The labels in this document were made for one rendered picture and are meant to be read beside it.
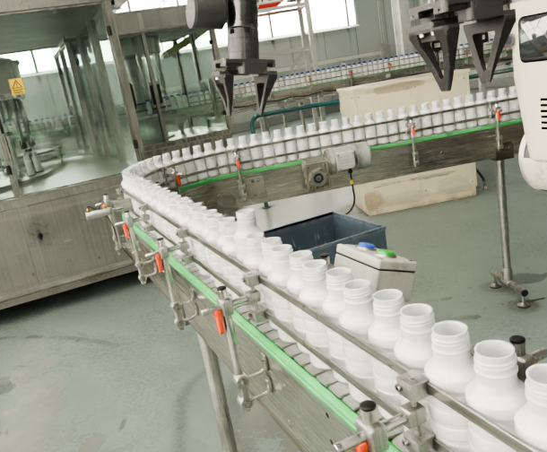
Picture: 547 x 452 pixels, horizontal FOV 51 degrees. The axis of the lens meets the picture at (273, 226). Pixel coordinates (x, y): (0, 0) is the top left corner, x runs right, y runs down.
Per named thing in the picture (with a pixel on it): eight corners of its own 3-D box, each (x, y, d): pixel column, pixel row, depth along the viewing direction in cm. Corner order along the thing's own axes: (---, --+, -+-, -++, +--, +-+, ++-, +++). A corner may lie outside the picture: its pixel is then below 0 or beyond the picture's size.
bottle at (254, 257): (276, 323, 106) (261, 239, 102) (248, 322, 109) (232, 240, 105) (289, 309, 112) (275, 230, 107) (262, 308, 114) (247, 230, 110)
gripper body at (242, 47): (212, 71, 106) (210, 30, 105) (262, 72, 110) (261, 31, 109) (223, 69, 100) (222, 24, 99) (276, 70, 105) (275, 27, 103)
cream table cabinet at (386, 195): (452, 184, 606) (442, 70, 575) (479, 195, 546) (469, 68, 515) (351, 203, 598) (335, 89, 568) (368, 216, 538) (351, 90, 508)
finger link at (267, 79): (230, 115, 109) (228, 65, 108) (264, 115, 112) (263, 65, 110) (242, 116, 103) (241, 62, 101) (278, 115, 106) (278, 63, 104)
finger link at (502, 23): (521, 78, 68) (516, -5, 66) (475, 88, 65) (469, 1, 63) (479, 82, 74) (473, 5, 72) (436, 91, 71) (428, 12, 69)
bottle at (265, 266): (274, 334, 102) (258, 247, 98) (265, 323, 108) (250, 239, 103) (306, 325, 103) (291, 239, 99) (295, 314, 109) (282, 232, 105)
